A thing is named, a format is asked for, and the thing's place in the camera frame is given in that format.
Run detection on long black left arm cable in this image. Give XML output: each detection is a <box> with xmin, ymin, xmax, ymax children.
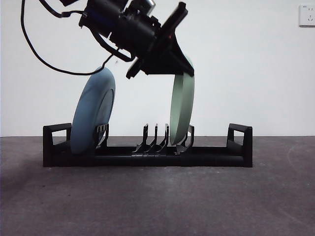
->
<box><xmin>20</xmin><ymin>0</ymin><xmax>117</xmax><ymax>76</ymax></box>

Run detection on short black left arm cable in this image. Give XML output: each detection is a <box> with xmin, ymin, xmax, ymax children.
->
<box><xmin>39</xmin><ymin>0</ymin><xmax>86</xmax><ymax>19</ymax></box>

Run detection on blue round plate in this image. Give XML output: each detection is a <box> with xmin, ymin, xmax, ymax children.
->
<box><xmin>69</xmin><ymin>65</ymin><xmax>117</xmax><ymax>156</ymax></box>

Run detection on pale green round plate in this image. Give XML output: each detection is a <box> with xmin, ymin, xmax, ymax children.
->
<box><xmin>169</xmin><ymin>55</ymin><xmax>197</xmax><ymax>147</ymax></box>

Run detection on white wall power socket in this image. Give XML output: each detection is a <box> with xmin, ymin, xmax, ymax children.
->
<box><xmin>298</xmin><ymin>4</ymin><xmax>315</xmax><ymax>28</ymax></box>

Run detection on black plastic plate rack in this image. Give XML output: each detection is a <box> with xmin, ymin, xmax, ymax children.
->
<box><xmin>42</xmin><ymin>122</ymin><xmax>253</xmax><ymax>169</ymax></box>

